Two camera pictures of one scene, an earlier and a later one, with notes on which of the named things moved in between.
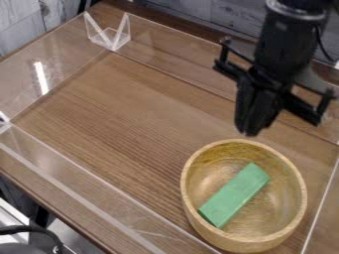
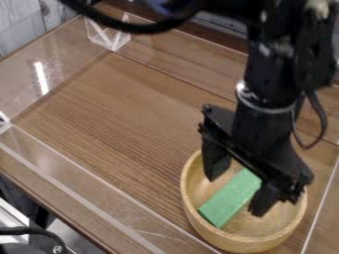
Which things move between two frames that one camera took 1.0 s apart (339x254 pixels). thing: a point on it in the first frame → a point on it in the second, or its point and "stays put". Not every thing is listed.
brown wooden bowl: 271,211 stays put
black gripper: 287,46 → 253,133
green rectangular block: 235,194 stays put
